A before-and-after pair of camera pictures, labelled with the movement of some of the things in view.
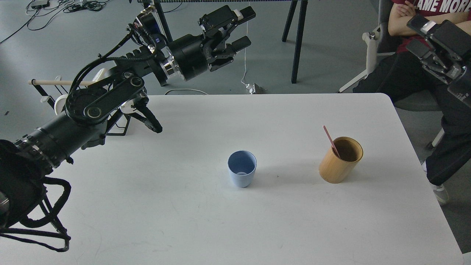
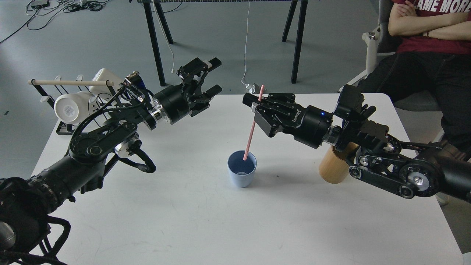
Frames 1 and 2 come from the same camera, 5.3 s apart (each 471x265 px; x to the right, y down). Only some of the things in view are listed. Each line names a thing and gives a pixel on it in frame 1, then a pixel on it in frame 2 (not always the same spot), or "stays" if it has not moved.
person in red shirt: [403, 76] stays
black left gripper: [192, 53] to [178, 101]
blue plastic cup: [241, 164] stays
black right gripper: [457, 41] to [309, 126]
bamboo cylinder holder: [336, 170] stays
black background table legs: [301, 4] stays
